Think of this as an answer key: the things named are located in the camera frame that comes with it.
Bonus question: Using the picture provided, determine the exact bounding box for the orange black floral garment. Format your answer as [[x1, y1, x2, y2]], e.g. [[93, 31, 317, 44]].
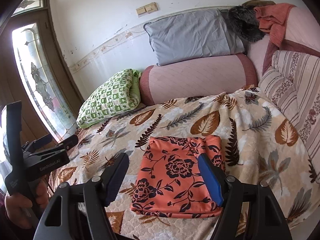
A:
[[131, 135, 225, 218]]

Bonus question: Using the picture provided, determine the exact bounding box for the person's left hand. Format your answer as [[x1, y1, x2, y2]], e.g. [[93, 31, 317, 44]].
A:
[[4, 178, 49, 229]]

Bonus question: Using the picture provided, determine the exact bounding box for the cream leaf-pattern blanket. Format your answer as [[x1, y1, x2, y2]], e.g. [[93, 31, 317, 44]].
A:
[[49, 87, 319, 239]]

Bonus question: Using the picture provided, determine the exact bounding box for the stained glass window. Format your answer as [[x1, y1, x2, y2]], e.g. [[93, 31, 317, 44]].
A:
[[11, 0, 76, 142]]

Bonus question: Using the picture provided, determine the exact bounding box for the green white checkered pillow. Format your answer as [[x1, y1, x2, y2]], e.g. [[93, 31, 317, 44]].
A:
[[76, 69, 142, 129]]

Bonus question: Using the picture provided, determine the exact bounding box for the pink quilted bolster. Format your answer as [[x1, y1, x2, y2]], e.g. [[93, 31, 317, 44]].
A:
[[139, 53, 258, 106]]

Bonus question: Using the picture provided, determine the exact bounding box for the striped beige cushion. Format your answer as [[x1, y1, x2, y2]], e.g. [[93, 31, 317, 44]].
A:
[[259, 50, 319, 183]]

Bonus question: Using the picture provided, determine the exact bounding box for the grey pillow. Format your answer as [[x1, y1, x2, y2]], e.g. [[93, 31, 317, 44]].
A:
[[143, 8, 245, 66]]

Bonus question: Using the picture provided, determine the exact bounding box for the black furry item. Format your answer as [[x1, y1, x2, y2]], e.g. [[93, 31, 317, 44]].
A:
[[228, 5, 265, 43]]

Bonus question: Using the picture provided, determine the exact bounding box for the salmon pink cloth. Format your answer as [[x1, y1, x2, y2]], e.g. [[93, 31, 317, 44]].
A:
[[254, 3, 295, 47]]

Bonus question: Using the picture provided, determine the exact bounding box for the beige wall switch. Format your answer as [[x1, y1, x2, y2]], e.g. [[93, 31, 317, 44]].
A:
[[136, 2, 158, 17]]

